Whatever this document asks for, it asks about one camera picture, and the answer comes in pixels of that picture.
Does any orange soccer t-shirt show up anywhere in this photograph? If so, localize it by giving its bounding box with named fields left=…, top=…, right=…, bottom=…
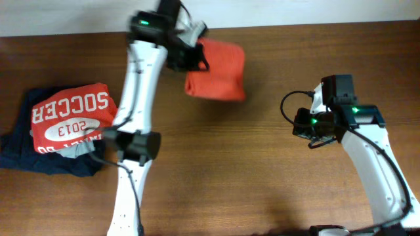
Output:
left=184, top=37, right=246, bottom=102

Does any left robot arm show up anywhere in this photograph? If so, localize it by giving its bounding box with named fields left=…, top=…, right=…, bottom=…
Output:
left=102, top=0, right=210, bottom=235

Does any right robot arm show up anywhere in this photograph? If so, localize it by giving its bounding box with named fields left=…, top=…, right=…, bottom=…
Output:
left=293, top=75, right=419, bottom=235

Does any folded red soccer shirt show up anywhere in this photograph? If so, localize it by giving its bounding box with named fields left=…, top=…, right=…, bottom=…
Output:
left=31, top=83, right=117, bottom=154

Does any grey folded garment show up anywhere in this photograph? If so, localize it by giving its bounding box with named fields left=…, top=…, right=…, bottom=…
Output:
left=56, top=142, right=95, bottom=159

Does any dark navy folded garment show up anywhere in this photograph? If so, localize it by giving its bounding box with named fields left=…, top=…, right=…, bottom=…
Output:
left=1, top=87, right=102, bottom=177

